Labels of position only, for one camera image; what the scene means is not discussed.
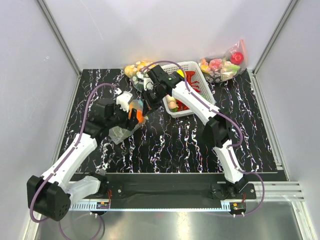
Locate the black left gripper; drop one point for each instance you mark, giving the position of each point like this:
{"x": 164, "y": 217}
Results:
{"x": 127, "y": 123}

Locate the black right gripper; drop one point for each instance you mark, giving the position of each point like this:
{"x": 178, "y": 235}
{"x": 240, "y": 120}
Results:
{"x": 148, "y": 105}

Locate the clear blue-zip food bag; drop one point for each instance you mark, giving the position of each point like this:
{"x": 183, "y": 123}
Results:
{"x": 137, "y": 104}

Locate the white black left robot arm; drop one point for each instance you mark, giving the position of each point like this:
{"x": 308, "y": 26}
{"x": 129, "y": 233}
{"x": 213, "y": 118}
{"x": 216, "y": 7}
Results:
{"x": 50, "y": 195}

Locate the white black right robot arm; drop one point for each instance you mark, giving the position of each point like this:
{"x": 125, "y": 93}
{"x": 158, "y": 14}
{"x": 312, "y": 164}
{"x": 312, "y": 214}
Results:
{"x": 217, "y": 125}

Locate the orange fake tomato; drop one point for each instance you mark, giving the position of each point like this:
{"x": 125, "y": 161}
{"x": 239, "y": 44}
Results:
{"x": 139, "y": 115}

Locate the green netted fake melon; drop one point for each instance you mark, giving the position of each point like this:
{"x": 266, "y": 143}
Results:
{"x": 118, "y": 134}

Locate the white-dotted clear food bag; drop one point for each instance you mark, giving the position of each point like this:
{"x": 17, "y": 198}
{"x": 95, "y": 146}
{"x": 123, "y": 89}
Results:
{"x": 135, "y": 74}

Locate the yellow fake pear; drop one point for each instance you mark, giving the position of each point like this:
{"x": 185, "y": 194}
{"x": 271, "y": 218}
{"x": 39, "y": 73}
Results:
{"x": 181, "y": 74}

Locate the red fake lobster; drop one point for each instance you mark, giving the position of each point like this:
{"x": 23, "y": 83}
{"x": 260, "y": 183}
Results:
{"x": 192, "y": 82}

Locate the pink-dotted clear food bag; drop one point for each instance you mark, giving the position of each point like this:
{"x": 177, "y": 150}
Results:
{"x": 219, "y": 69}

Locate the red fake apple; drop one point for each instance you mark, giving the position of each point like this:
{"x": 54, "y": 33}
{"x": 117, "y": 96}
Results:
{"x": 237, "y": 58}

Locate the white perforated plastic basket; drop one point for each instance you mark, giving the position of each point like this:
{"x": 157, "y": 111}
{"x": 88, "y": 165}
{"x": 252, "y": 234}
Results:
{"x": 205, "y": 91}

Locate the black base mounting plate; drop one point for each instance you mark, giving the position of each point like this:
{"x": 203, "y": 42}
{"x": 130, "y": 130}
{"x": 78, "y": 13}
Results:
{"x": 182, "y": 187}

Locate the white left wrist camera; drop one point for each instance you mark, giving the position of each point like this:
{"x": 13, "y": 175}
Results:
{"x": 124, "y": 100}

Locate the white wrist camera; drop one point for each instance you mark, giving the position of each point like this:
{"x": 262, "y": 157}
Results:
{"x": 124, "y": 100}
{"x": 148, "y": 84}

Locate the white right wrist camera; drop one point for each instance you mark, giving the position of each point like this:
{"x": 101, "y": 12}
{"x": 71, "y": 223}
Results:
{"x": 148, "y": 84}

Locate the white slotted cable duct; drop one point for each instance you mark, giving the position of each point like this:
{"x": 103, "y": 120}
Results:
{"x": 118, "y": 206}

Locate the aluminium frame rail left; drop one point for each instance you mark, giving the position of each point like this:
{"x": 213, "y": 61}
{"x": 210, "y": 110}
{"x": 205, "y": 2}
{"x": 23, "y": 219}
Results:
{"x": 46, "y": 12}

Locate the aluminium frame rail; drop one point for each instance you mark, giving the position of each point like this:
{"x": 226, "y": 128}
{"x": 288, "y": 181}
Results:
{"x": 46, "y": 12}
{"x": 288, "y": 75}

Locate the aluminium frame rail right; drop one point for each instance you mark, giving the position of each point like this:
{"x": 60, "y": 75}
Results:
{"x": 288, "y": 75}

